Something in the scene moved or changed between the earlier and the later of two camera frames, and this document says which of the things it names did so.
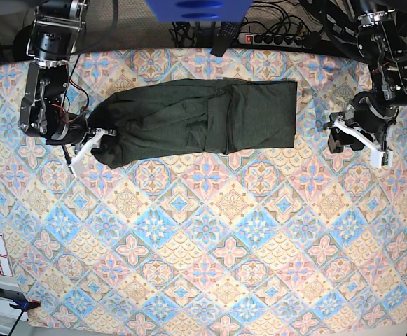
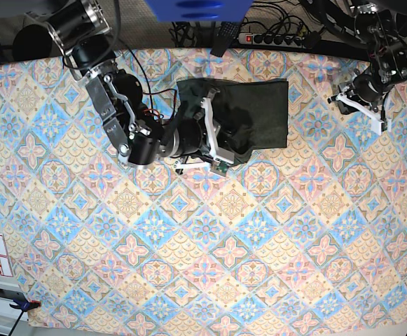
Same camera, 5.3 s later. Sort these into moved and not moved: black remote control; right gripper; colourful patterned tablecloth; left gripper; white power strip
Moved: right gripper; left gripper
Not moved: colourful patterned tablecloth; black remote control; white power strip
